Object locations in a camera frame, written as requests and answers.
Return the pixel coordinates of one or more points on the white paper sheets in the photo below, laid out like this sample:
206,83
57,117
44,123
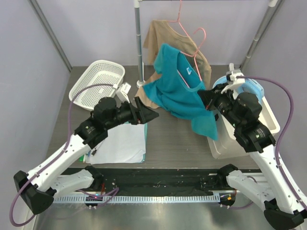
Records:
119,147

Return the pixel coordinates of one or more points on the clothes rack metal pole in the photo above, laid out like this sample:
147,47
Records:
140,82

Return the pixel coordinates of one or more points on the beige t shirt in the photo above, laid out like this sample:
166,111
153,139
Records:
161,32

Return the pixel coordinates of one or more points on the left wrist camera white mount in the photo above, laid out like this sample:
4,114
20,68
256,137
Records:
122,92

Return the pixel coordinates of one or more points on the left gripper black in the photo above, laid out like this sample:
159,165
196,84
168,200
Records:
147,114

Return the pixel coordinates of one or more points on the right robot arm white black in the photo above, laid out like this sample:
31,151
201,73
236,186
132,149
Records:
280,206

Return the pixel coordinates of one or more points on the light blue headphones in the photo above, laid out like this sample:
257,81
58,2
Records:
251,86

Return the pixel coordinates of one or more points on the teal t shirt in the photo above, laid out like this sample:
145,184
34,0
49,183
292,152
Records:
177,91

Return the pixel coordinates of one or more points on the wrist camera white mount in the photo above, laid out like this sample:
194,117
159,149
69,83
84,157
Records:
122,92
235,78

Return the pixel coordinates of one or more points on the left frame metal post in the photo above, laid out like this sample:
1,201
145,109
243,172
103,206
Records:
49,31

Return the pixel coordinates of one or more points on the white perforated plastic basket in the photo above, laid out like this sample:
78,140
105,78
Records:
96,82

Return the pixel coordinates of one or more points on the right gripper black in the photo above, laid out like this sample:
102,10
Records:
208,96

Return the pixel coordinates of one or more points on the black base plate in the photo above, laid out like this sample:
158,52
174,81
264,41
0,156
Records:
161,182

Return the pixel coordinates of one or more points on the right rack metal pole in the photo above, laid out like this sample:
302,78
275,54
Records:
272,9

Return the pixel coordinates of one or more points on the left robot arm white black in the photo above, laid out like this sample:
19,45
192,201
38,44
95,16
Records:
40,186

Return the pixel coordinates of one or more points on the pink wire hanger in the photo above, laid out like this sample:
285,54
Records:
178,21
195,57

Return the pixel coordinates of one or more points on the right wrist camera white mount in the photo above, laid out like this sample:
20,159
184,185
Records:
235,78

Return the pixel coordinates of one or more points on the white slotted cable duct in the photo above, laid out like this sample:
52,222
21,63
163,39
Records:
82,198

